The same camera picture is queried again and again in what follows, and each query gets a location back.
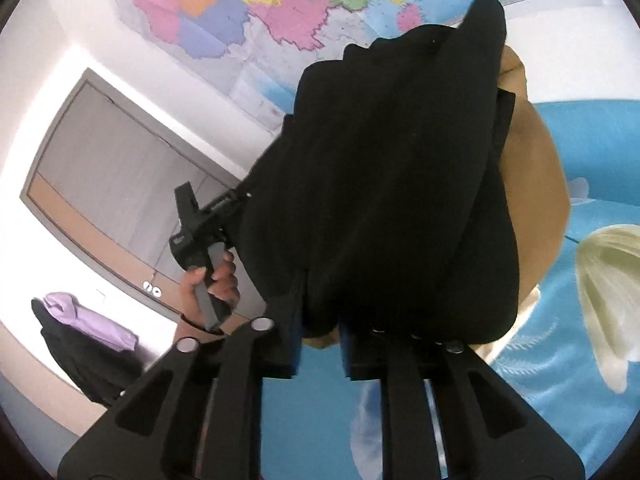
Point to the person's left hand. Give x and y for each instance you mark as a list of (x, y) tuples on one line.
[(197, 297)]

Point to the colourful wall map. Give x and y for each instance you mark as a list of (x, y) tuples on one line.
[(254, 51)]

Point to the black hanging garment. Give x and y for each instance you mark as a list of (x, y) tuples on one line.
[(100, 373)]

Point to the white folded garment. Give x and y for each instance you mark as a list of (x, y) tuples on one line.
[(489, 352)]

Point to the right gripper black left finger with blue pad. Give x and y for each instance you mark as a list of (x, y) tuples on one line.
[(197, 413)]

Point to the lilac garment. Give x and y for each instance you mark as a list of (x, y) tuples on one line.
[(66, 309)]

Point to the blue cloud-print bed sheet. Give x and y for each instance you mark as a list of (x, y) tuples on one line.
[(321, 425)]

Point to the brown folded garment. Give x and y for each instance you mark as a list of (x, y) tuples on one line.
[(534, 181)]

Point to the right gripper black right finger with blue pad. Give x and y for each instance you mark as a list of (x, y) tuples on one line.
[(438, 411)]

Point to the grey wooden door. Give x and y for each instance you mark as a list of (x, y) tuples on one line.
[(103, 183)]

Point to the large black garment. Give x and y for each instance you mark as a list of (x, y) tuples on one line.
[(381, 204)]

